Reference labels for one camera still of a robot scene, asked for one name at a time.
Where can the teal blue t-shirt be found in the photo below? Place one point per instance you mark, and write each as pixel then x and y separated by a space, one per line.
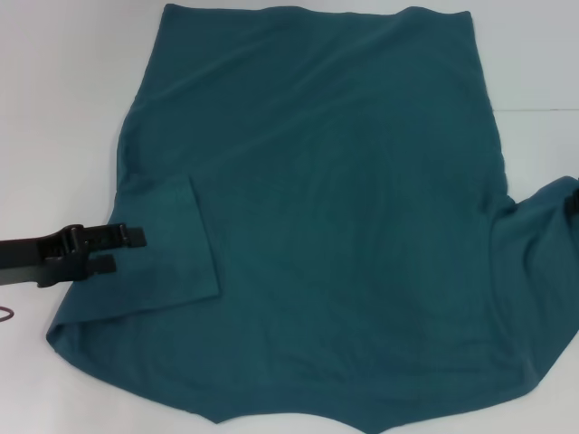
pixel 316 217

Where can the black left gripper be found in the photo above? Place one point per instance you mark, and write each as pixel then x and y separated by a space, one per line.
pixel 45 253

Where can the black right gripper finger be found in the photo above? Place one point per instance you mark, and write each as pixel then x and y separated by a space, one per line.
pixel 575 201

